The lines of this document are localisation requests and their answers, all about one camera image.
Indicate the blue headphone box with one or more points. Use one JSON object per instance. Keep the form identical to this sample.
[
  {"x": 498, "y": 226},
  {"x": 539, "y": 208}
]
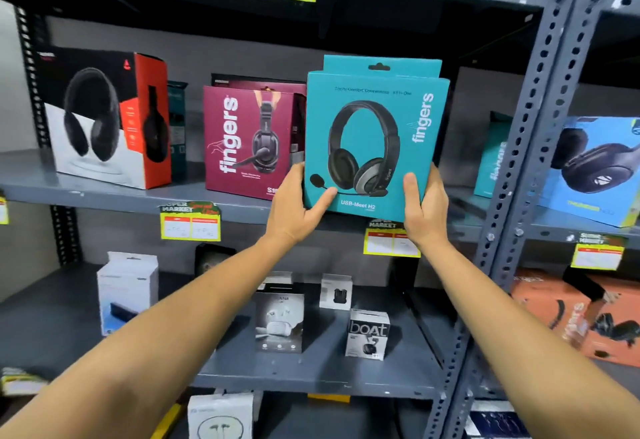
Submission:
[{"x": 595, "y": 169}]

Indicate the person's left hand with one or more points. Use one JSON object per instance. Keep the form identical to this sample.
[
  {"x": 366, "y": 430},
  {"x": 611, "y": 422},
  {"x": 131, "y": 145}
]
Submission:
[{"x": 287, "y": 214}]

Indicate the white box with blue picture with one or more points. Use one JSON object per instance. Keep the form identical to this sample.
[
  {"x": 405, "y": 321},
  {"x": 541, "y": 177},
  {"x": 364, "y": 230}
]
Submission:
[{"x": 125, "y": 294}]

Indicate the person's right forearm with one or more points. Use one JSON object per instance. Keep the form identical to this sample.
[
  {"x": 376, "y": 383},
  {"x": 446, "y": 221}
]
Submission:
[{"x": 520, "y": 348}]

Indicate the small white earbuds box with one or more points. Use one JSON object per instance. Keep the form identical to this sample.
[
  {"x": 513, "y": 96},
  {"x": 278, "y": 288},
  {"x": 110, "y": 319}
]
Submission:
[{"x": 336, "y": 291}]

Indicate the person's right hand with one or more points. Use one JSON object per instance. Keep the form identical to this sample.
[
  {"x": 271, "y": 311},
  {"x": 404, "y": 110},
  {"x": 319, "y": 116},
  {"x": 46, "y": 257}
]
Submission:
[{"x": 430, "y": 216}]

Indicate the grey metal shelf rack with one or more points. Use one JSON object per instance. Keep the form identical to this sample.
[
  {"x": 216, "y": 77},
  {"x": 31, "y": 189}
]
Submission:
[{"x": 520, "y": 119}]

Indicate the maroon headset box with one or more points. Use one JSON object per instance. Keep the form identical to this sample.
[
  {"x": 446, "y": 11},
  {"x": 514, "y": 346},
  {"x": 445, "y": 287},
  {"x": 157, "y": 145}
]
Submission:
[{"x": 240, "y": 144}]

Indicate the person's left thumb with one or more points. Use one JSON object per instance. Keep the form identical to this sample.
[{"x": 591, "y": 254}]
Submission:
[{"x": 320, "y": 204}]

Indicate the person's left forearm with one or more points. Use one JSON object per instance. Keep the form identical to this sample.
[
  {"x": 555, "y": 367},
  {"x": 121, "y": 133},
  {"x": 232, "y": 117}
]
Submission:
[{"x": 140, "y": 338}]

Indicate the teal headset box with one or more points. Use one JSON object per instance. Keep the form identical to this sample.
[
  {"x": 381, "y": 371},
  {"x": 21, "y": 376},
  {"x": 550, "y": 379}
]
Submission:
[{"x": 372, "y": 139}]

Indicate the grey earbuds box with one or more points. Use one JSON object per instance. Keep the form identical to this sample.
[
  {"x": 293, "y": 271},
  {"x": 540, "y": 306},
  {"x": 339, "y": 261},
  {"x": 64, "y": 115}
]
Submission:
[{"x": 279, "y": 321}]

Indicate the white black earbuds box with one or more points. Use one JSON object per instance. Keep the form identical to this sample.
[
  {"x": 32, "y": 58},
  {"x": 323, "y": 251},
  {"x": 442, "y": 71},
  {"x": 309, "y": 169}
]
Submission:
[{"x": 367, "y": 333}]

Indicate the person's right thumb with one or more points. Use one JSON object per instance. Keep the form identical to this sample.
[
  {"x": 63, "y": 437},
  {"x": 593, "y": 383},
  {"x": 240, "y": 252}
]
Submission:
[{"x": 412, "y": 193}]

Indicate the dark blue box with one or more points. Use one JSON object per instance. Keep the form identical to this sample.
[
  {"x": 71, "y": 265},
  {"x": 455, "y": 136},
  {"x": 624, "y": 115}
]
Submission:
[{"x": 497, "y": 423}]

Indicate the dark teal box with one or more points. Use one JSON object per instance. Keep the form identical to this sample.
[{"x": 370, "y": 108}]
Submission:
[{"x": 177, "y": 129}]

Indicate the black white orange headphone box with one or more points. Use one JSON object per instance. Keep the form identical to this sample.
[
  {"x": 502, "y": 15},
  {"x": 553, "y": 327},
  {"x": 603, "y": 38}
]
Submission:
[{"x": 107, "y": 119}]

